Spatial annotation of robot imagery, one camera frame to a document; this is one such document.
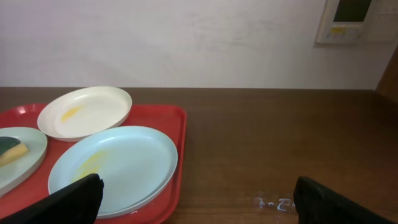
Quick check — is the pale green plate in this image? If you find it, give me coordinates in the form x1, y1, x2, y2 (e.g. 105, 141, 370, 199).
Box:
1, 127, 48, 197

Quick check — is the yellow green sponge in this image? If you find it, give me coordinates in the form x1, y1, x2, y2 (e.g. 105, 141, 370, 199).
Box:
1, 136, 29, 167

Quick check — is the cream white plate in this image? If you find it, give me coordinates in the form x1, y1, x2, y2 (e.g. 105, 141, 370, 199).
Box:
37, 86, 132, 142

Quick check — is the red plastic tray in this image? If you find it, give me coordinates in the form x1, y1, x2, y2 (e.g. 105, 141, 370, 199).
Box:
1, 105, 187, 224

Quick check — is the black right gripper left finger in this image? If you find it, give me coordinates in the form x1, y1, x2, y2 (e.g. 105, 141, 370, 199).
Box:
1, 174, 104, 224

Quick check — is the light blue plate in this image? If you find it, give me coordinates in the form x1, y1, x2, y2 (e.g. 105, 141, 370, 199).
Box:
48, 126, 178, 219

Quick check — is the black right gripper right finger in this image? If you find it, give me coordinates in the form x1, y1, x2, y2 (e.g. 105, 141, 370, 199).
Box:
294, 176, 394, 224

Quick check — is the white wall panel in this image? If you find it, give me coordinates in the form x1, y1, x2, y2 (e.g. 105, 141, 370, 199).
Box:
315, 0, 397, 44

